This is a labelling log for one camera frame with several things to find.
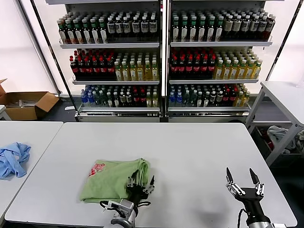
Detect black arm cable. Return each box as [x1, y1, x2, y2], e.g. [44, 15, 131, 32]
[99, 200, 119, 213]
[237, 208, 247, 228]

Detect open cardboard box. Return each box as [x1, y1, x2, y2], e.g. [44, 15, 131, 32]
[0, 78, 60, 121]

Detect white side table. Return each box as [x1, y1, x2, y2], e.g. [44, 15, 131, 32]
[244, 80, 304, 167]

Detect green cap dark tea bottle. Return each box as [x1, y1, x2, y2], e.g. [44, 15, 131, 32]
[65, 19, 76, 45]
[206, 16, 216, 42]
[98, 18, 108, 44]
[81, 18, 92, 44]
[189, 16, 198, 42]
[73, 18, 84, 45]
[58, 19, 68, 45]
[171, 16, 181, 42]
[90, 18, 100, 44]
[197, 16, 207, 42]
[214, 15, 224, 41]
[180, 16, 189, 42]

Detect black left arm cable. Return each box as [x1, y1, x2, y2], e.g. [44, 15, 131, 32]
[99, 200, 119, 213]

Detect green polo shirt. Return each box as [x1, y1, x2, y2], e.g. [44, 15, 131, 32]
[79, 157, 152, 204]

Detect small white table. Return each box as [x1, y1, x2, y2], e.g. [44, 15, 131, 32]
[0, 104, 11, 121]

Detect wide grey metal pole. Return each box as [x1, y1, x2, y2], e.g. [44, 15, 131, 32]
[16, 0, 61, 97]

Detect white grey crumpled garment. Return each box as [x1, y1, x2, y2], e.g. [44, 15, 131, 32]
[266, 125, 296, 152]

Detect white label dark drink bottle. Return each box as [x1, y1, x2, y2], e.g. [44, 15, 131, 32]
[131, 16, 141, 38]
[266, 14, 276, 40]
[114, 17, 124, 38]
[140, 16, 149, 38]
[123, 16, 132, 38]
[149, 15, 158, 38]
[248, 14, 258, 40]
[257, 14, 267, 40]
[240, 14, 250, 40]
[106, 17, 116, 38]

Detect grey green crumpled garment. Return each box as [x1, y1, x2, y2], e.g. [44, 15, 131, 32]
[294, 129, 304, 152]

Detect thin black metal pole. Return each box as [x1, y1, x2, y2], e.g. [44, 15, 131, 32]
[265, 0, 304, 81]
[30, 0, 81, 123]

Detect white beverage shelf unit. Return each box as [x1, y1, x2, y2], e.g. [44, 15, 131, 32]
[45, 0, 164, 123]
[166, 0, 285, 123]

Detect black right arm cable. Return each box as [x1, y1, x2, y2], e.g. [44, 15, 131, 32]
[237, 208, 247, 228]

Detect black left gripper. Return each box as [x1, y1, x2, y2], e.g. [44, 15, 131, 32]
[125, 169, 156, 208]

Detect beige label dark drink bottle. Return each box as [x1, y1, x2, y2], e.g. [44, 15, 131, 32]
[232, 14, 241, 40]
[223, 14, 233, 40]

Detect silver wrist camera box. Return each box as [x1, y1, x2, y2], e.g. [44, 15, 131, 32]
[117, 199, 139, 218]
[270, 222, 297, 228]

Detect crumpled blue garment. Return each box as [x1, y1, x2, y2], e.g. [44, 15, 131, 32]
[0, 142, 31, 180]

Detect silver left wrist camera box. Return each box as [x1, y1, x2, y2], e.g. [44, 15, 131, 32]
[117, 199, 139, 218]

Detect small red cap cola bottle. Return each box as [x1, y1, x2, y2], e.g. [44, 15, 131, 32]
[222, 88, 230, 107]
[139, 88, 146, 108]
[229, 87, 237, 107]
[132, 88, 140, 108]

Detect white packing strips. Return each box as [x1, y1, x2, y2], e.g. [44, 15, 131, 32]
[6, 99, 40, 109]

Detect dark storage crate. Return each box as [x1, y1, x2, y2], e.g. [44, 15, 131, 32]
[251, 125, 304, 157]

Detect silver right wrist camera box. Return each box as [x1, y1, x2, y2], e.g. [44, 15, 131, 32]
[270, 222, 297, 228]

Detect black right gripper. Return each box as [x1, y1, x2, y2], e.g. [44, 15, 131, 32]
[225, 167, 267, 219]

